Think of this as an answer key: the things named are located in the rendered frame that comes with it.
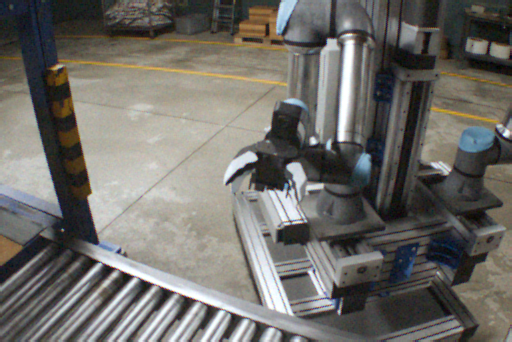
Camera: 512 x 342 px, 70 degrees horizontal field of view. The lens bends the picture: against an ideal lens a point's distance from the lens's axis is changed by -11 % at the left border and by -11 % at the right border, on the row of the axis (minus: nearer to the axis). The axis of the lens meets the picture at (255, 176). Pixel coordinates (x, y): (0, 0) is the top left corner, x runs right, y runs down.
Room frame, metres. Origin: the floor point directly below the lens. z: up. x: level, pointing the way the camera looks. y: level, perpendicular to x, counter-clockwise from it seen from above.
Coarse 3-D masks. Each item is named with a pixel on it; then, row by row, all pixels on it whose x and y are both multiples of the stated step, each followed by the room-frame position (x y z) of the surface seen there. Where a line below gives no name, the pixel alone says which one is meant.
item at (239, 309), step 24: (48, 240) 0.90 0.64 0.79; (72, 240) 0.90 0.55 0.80; (120, 264) 0.80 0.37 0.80; (168, 288) 0.72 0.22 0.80; (192, 288) 0.72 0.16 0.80; (240, 312) 0.64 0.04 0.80; (264, 312) 0.64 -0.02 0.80; (288, 336) 0.59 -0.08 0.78; (312, 336) 0.57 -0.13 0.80; (336, 336) 0.57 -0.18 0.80; (360, 336) 0.56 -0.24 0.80
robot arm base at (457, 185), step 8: (456, 168) 1.13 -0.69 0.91; (448, 176) 1.16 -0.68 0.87; (456, 176) 1.12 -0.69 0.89; (464, 176) 1.10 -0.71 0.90; (472, 176) 1.09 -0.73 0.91; (480, 176) 1.09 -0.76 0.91; (448, 184) 1.14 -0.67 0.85; (456, 184) 1.11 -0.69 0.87; (464, 184) 1.10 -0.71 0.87; (472, 184) 1.08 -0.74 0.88; (480, 184) 1.09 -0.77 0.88; (448, 192) 1.12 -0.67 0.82; (456, 192) 1.10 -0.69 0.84; (464, 192) 1.09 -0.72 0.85; (472, 192) 1.08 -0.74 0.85; (480, 192) 1.08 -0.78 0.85; (464, 200) 1.08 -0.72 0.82; (472, 200) 1.07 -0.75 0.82
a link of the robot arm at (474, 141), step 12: (468, 132) 1.16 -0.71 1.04; (480, 132) 1.15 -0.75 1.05; (492, 132) 1.14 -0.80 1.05; (468, 144) 1.12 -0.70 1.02; (480, 144) 1.09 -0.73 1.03; (492, 144) 1.10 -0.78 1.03; (456, 156) 1.16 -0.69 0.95; (468, 156) 1.11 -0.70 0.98; (480, 156) 1.09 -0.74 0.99; (492, 156) 1.10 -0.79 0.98; (468, 168) 1.10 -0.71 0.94; (480, 168) 1.09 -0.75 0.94
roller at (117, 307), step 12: (132, 288) 0.72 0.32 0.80; (144, 288) 0.74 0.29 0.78; (120, 300) 0.67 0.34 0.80; (132, 300) 0.69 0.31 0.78; (108, 312) 0.63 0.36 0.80; (120, 312) 0.64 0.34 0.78; (96, 324) 0.59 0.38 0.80; (108, 324) 0.60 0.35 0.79; (84, 336) 0.55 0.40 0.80; (96, 336) 0.56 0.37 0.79
